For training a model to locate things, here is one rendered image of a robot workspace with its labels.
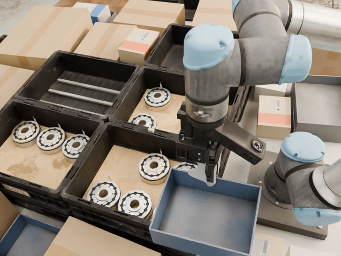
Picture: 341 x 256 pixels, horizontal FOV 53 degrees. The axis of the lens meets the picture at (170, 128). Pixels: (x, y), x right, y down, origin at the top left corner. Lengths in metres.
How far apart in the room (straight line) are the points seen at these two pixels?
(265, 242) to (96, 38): 1.14
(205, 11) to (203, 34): 1.16
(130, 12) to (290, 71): 1.36
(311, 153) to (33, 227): 0.93
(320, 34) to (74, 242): 0.80
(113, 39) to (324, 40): 1.12
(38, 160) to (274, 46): 0.95
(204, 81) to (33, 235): 0.92
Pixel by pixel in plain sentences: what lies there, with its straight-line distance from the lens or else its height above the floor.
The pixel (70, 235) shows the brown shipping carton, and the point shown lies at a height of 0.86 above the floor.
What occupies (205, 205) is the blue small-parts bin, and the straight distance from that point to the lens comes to 0.79.
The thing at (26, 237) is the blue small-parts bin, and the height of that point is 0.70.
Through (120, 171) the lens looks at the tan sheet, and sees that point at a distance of 1.16.
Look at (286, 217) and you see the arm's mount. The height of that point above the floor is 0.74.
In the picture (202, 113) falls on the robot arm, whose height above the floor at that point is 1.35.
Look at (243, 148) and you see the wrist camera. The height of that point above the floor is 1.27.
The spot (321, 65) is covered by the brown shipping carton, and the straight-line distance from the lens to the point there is 1.65.
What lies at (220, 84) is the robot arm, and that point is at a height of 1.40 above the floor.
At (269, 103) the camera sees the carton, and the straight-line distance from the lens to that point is 1.41.
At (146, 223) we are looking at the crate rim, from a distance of 0.94.
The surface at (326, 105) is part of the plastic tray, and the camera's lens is 1.48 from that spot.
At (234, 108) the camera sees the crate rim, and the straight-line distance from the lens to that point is 1.16.
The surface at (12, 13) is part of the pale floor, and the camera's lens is 4.06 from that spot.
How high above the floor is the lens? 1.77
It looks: 49 degrees down
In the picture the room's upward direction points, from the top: 7 degrees counter-clockwise
